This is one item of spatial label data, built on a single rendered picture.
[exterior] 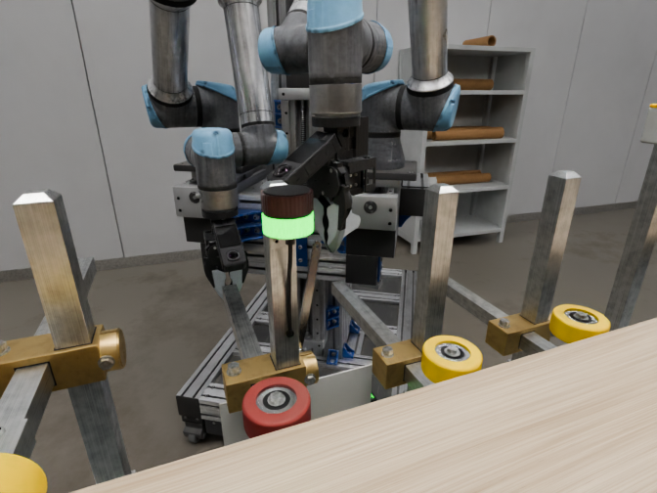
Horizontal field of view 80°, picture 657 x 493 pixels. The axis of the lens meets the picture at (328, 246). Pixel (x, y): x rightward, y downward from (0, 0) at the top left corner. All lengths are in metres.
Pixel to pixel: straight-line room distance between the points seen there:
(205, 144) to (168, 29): 0.38
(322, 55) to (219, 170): 0.31
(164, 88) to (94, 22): 1.98
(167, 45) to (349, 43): 0.61
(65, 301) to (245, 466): 0.26
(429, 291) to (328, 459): 0.31
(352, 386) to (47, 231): 0.50
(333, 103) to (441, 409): 0.41
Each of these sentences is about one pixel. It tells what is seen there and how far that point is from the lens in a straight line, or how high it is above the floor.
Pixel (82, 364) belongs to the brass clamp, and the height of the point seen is 0.95.
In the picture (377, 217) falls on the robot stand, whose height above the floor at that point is 0.94.
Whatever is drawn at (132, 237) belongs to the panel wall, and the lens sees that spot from 3.28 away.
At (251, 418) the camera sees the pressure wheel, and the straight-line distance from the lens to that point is 0.48.
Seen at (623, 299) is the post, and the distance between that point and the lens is 1.06.
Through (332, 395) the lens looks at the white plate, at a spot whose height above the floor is 0.76.
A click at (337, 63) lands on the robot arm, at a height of 1.28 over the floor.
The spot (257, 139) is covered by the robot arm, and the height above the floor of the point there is 1.15.
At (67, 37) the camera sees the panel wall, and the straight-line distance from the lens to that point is 3.17.
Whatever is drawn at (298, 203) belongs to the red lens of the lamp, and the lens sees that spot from 0.43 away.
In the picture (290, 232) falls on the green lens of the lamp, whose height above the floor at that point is 1.10.
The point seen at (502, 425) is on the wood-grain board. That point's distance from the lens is 0.51.
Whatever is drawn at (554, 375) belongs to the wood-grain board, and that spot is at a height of 0.90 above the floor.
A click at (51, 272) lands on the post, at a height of 1.06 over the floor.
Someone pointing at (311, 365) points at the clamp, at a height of 0.86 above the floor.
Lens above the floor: 1.24
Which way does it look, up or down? 21 degrees down
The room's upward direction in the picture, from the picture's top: straight up
